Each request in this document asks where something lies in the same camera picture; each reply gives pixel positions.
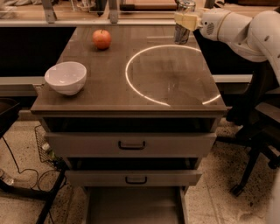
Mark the black cable on floor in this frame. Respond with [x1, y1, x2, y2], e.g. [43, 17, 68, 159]
[2, 136, 67, 191]

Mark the black stand left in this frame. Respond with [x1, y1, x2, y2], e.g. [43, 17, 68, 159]
[0, 97, 67, 224]

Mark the bottom open drawer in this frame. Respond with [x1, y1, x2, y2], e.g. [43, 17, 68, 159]
[82, 186, 188, 224]

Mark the grey drawer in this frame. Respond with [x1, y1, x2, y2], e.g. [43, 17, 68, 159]
[66, 170, 202, 187]
[45, 132, 216, 158]

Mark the metal window rail frame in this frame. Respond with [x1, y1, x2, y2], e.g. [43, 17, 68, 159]
[0, 0, 178, 27]

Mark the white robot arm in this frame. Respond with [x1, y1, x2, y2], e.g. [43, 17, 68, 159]
[174, 8, 280, 84]

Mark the grey drawer cabinet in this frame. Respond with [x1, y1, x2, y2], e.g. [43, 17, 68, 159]
[30, 25, 228, 224]

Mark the silver redbull can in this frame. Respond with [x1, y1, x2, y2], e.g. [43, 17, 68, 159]
[174, 0, 196, 45]

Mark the red apple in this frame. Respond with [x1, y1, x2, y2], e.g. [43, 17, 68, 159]
[92, 30, 111, 50]

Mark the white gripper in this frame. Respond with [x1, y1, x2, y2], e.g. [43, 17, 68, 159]
[174, 8, 230, 41]

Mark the top grey drawer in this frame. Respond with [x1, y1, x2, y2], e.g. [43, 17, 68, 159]
[45, 132, 216, 158]

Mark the black office chair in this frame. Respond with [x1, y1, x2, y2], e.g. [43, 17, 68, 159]
[217, 61, 280, 196]

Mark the white ceramic bowl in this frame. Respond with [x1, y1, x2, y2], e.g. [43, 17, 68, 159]
[45, 61, 87, 95]

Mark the wire mesh basket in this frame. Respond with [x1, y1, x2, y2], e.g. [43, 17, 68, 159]
[34, 125, 58, 167]

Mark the middle grey drawer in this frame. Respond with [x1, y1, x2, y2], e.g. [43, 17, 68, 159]
[66, 170, 202, 187]

